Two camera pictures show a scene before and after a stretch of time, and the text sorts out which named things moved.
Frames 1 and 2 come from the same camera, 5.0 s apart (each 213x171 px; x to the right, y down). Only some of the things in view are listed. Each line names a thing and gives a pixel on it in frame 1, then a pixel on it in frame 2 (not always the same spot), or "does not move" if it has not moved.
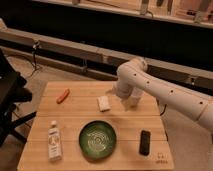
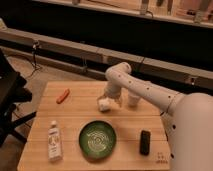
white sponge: (104, 103) does not move
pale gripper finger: (127, 104) -> (118, 102)
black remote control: (145, 143) does not move
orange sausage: (63, 96) does not move
